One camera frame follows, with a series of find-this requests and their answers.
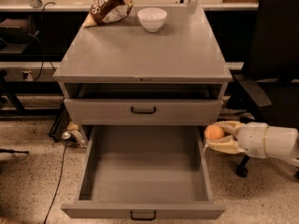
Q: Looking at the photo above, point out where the silver round floor object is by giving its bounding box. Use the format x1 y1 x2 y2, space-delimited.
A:
62 131 71 141

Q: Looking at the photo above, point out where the brown chip bag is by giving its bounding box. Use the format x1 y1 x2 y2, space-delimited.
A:
82 0 134 27

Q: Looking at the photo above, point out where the closed grey upper drawer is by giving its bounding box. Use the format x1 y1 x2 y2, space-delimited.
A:
64 99 222 126

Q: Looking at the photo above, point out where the orange fruit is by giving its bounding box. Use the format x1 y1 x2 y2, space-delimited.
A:
204 125 224 140

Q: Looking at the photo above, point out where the grey drawer cabinet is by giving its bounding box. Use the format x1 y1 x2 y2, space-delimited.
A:
54 6 232 138

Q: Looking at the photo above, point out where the open grey middle drawer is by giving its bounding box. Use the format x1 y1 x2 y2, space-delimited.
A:
62 126 225 221

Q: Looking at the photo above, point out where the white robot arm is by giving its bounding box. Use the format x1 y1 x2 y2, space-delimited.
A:
204 120 299 167

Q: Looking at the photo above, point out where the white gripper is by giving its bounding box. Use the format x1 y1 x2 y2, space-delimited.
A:
206 120 268 159

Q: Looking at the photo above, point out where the black office chair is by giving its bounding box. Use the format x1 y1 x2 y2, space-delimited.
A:
227 0 299 177

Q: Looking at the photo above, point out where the black hanging power cable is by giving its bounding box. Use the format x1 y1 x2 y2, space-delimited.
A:
28 1 58 82

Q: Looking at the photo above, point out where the white bowl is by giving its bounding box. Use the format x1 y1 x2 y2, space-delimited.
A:
137 7 167 32

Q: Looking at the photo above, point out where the black floor cable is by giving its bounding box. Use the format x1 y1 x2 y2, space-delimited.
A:
42 143 69 224

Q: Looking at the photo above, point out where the wall power outlet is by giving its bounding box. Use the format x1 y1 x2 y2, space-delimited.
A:
22 71 33 81

